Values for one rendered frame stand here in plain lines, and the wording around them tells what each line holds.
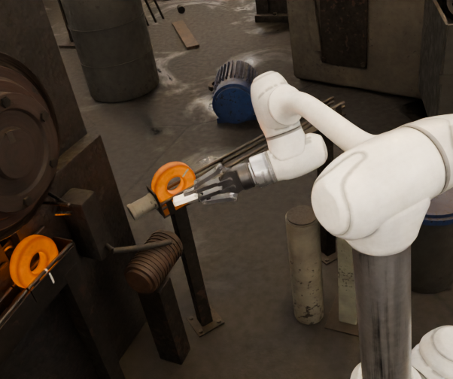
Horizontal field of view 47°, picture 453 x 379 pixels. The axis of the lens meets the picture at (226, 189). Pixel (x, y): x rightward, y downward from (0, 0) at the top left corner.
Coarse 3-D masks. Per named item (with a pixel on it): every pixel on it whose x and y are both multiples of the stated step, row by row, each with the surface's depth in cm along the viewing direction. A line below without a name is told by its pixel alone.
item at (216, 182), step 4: (208, 180) 145; (212, 180) 144; (216, 180) 144; (224, 180) 142; (228, 180) 142; (232, 180) 142; (204, 184) 144; (208, 184) 144; (212, 184) 143; (216, 184) 143; (220, 184) 143; (224, 184) 143; (200, 188) 144; (204, 188) 144; (208, 188) 144; (196, 192) 144; (200, 192) 144
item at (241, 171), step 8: (232, 168) 142; (240, 168) 141; (248, 168) 140; (224, 176) 142; (232, 176) 142; (240, 176) 140; (248, 176) 140; (232, 184) 144; (240, 184) 144; (248, 184) 141; (232, 192) 145; (240, 192) 146
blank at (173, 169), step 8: (160, 168) 170; (168, 168) 169; (176, 168) 171; (184, 168) 172; (160, 176) 169; (168, 176) 170; (176, 176) 172; (184, 176) 174; (192, 176) 175; (152, 184) 171; (160, 184) 170; (184, 184) 175; (192, 184) 177; (160, 192) 172; (168, 192) 173; (176, 192) 176; (160, 200) 173
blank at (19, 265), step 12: (24, 240) 143; (36, 240) 144; (48, 240) 148; (24, 252) 141; (36, 252) 145; (48, 252) 149; (12, 264) 140; (24, 264) 141; (12, 276) 141; (24, 276) 142; (36, 276) 146
